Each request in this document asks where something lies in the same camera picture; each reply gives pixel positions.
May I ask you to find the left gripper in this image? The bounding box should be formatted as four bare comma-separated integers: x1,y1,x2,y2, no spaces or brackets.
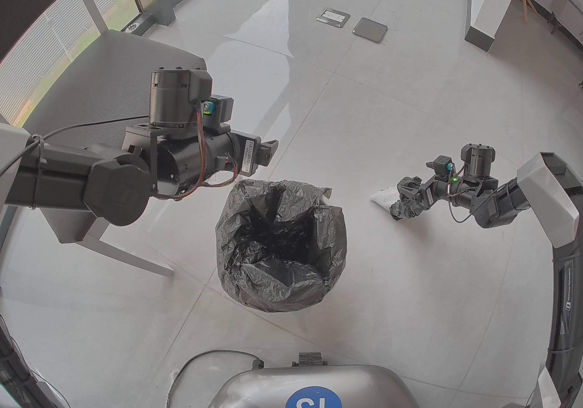
205,130,280,184

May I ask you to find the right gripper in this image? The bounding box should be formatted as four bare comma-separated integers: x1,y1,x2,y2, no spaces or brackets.
420,176,462,211

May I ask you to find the black plastic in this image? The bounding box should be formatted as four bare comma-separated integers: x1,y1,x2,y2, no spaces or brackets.
389,176,431,221

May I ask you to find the black plastic bag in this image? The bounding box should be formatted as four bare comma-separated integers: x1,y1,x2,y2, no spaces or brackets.
215,178,348,313

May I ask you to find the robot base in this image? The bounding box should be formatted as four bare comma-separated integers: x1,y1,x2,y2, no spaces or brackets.
213,351,420,408

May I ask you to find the white printed wrapper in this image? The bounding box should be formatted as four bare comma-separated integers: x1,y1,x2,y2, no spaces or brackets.
370,187,401,212

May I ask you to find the dark grey white-legged chair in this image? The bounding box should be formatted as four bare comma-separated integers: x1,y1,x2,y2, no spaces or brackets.
0,0,243,278

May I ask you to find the black cable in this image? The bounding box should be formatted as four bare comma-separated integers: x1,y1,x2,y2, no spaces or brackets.
0,116,152,172
166,350,266,408
447,183,476,225

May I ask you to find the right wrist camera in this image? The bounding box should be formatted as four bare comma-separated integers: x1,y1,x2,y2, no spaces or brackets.
426,156,455,182

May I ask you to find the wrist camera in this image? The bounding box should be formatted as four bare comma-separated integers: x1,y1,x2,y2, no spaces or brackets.
426,156,455,182
200,95,235,133

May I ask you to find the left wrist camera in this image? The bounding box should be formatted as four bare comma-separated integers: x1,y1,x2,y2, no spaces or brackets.
200,95,235,133

